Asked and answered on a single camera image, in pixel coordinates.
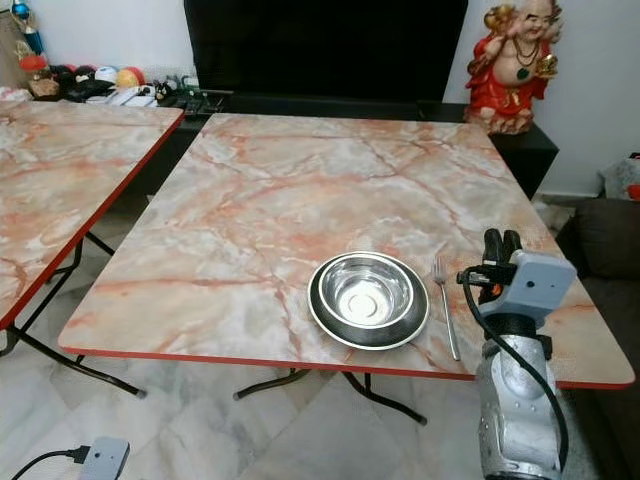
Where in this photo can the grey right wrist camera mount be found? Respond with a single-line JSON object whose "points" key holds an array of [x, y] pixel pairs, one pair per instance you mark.
{"points": [[540, 280]]}

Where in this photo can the blue and gold trophy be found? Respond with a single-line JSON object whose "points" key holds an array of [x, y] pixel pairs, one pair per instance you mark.
{"points": [[20, 12]]}

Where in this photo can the red laughing Buddha statue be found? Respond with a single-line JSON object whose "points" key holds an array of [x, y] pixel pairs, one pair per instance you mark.
{"points": [[510, 80]]}

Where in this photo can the black television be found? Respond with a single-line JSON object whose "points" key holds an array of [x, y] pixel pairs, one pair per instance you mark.
{"points": [[325, 50]]}

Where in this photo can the grey cloth pile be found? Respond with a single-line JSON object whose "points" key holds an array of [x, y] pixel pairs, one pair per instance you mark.
{"points": [[620, 178]]}

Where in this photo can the stainless steel plate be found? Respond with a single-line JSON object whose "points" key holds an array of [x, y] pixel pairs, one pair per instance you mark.
{"points": [[370, 340]]}

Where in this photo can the stainless steel bowl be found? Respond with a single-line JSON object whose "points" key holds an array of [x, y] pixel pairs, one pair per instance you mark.
{"points": [[365, 290]]}

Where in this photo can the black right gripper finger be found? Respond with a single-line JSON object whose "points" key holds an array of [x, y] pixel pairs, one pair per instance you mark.
{"points": [[513, 247], [494, 247]]}

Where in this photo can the orange ball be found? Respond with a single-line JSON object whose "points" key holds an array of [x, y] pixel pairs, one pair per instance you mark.
{"points": [[130, 77]]}

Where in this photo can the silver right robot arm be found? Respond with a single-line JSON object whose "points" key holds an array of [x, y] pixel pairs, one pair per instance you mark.
{"points": [[510, 420]]}

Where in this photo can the dark brown sofa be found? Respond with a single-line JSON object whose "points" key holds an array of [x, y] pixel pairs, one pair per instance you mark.
{"points": [[610, 300]]}

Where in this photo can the black plush toy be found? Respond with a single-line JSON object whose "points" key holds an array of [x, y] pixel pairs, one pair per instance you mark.
{"points": [[72, 78]]}

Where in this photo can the silver metal fork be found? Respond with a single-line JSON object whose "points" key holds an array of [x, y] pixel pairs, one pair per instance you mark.
{"points": [[448, 310]]}

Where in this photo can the white ball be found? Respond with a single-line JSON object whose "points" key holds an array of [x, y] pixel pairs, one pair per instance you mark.
{"points": [[106, 75]]}

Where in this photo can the marble-pattern folding table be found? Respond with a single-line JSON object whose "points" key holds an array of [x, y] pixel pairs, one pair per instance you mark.
{"points": [[60, 170], [310, 180]]}

